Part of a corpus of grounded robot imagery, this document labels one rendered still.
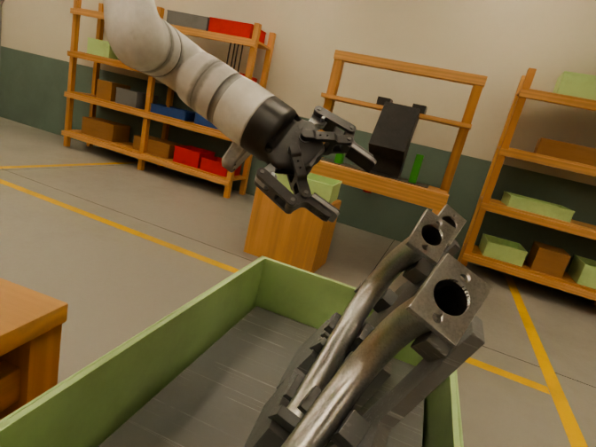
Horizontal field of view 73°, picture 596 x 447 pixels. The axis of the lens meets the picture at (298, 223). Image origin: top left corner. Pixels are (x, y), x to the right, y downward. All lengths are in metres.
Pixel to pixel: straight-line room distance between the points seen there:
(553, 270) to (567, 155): 1.19
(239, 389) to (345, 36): 5.23
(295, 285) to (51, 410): 0.54
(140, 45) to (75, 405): 0.40
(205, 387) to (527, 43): 5.15
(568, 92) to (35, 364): 4.69
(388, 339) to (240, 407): 0.33
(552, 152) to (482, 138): 0.83
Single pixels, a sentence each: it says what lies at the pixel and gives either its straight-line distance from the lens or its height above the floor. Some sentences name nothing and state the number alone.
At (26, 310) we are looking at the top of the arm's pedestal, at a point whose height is 0.85.
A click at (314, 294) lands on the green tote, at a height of 0.92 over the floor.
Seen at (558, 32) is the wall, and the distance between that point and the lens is 5.52.
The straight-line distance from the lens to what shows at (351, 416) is 0.41.
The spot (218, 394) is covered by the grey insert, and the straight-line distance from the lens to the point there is 0.68.
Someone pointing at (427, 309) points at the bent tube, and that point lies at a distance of 0.30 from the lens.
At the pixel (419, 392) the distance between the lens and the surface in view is 0.38.
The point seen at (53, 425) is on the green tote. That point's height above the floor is 0.92.
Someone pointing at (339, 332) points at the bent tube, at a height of 1.02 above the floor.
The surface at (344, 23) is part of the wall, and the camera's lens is 5.70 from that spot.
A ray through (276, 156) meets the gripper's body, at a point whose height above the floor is 1.22.
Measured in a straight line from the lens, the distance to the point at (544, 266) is 5.01.
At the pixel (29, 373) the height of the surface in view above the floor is 0.74.
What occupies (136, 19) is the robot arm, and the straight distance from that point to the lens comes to 0.55.
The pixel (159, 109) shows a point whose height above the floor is 0.91.
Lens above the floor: 1.27
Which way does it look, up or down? 15 degrees down
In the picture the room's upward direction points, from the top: 13 degrees clockwise
